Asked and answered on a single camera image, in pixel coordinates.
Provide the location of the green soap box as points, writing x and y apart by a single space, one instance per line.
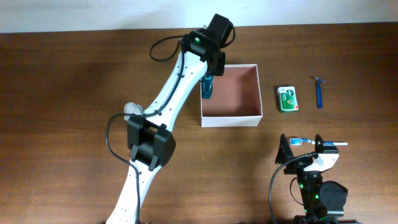
287 99

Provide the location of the clear purple liquid bottle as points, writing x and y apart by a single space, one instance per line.
132 108

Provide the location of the teal mouthwash bottle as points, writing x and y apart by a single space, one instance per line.
206 86

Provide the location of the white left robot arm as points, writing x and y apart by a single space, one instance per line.
200 57

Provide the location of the blue disposable razor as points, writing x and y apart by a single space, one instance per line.
318 83

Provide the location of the white cardboard box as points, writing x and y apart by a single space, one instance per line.
235 100

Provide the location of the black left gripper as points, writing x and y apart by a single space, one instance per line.
221 66

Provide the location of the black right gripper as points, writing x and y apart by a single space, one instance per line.
282 157

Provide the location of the blue white toothbrush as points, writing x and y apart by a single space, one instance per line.
300 141

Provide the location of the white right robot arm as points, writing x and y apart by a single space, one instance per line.
323 201

